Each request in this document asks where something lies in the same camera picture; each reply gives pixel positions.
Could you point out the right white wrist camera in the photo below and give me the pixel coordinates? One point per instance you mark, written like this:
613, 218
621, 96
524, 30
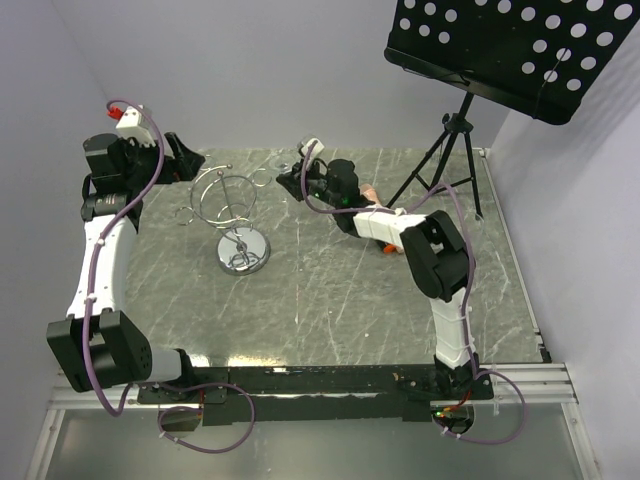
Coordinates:
310, 147

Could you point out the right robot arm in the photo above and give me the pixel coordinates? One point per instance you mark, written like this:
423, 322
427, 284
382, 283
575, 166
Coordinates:
435, 251

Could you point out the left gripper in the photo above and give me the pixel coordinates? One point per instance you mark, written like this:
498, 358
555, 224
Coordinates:
183, 167

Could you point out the chrome wine glass rack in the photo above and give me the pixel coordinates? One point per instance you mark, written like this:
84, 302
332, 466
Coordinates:
224, 200

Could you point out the pink microphone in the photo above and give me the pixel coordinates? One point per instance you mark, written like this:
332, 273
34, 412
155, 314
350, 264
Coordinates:
368, 192

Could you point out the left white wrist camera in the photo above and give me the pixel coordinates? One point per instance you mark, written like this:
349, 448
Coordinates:
131, 123

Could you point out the clear wine glass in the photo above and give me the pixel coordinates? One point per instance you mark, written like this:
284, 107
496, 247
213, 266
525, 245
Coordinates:
283, 161

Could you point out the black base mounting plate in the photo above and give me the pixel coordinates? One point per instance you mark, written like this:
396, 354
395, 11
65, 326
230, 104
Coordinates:
241, 407

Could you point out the black perforated music stand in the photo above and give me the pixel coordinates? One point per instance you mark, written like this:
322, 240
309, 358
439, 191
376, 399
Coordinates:
535, 57

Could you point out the aluminium frame rail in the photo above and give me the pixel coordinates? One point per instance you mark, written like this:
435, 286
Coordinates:
535, 383

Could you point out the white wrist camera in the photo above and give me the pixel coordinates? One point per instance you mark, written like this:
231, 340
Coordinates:
310, 147
131, 123

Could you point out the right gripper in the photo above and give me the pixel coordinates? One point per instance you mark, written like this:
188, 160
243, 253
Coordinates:
293, 181

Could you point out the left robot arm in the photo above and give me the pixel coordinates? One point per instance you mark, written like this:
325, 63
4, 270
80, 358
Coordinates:
120, 353

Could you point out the black microphone orange end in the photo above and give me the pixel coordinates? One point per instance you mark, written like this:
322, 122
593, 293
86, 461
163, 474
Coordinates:
386, 248

